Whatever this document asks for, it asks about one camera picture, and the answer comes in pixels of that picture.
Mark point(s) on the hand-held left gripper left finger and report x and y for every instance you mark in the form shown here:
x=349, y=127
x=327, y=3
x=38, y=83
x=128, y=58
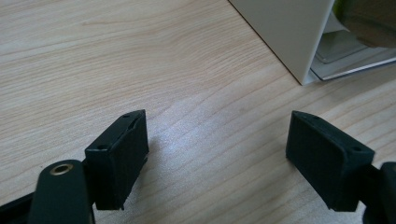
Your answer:
x=116, y=161

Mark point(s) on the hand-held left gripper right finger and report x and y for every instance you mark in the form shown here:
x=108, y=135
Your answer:
x=330, y=168

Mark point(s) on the white drawer organizer box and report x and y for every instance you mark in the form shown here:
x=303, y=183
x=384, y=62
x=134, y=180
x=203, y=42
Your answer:
x=286, y=28

